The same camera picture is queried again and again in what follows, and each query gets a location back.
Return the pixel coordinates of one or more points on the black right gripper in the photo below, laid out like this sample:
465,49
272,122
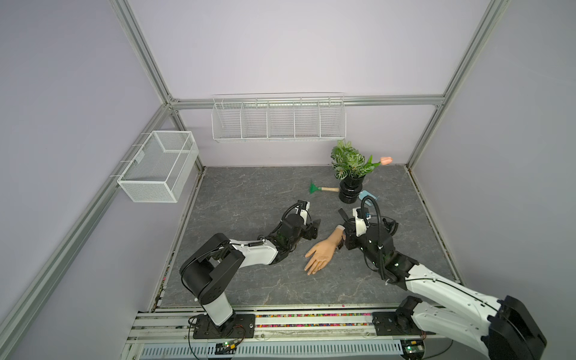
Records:
349,244

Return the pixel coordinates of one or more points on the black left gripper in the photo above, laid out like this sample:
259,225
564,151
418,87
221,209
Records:
312,231

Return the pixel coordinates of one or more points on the beige mannequin hand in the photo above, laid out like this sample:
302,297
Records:
322,252

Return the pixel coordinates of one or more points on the black wrist watch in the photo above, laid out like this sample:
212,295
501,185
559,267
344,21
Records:
343,238

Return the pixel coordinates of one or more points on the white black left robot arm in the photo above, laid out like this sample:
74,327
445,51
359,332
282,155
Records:
210,270

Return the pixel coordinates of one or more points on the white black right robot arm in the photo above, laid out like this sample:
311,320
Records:
496,328

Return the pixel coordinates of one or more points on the black plant pot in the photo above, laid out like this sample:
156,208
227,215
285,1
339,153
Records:
350,188

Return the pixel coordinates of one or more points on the black gooseneck hand stand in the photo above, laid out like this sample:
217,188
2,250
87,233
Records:
374,233

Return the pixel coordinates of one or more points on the light blue toy fork tool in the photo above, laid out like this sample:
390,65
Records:
366,195

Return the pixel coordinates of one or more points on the green artificial plant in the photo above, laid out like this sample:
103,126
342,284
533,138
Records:
347,161

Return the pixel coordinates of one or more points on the pink artificial tulip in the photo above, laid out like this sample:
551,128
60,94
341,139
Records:
381,162

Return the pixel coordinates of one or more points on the left green circuit board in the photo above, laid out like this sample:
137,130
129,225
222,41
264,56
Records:
225,349

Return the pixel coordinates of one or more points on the green circuit board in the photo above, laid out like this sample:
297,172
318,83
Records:
412,349
225,349

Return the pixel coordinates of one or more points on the right green circuit board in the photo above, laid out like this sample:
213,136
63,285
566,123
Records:
412,349

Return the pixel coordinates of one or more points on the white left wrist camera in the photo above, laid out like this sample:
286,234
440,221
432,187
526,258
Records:
305,208

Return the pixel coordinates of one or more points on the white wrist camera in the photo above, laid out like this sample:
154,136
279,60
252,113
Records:
305,208
361,221

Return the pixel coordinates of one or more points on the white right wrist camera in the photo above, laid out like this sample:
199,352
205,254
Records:
361,221

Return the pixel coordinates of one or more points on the green toy rake wooden handle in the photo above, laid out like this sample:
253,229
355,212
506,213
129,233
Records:
313,188

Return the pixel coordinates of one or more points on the long white wire shelf basket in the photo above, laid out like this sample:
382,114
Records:
284,118

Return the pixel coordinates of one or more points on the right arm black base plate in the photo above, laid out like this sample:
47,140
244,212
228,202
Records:
387,323

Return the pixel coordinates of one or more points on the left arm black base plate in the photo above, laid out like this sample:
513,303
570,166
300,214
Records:
238,326

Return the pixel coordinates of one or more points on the white slotted cable duct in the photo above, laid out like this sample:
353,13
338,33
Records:
275,349

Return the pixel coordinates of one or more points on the white wire mesh box basket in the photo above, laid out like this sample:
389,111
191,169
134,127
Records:
160,168

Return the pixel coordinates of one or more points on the aluminium mounting rail frame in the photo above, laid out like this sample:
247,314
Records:
307,323

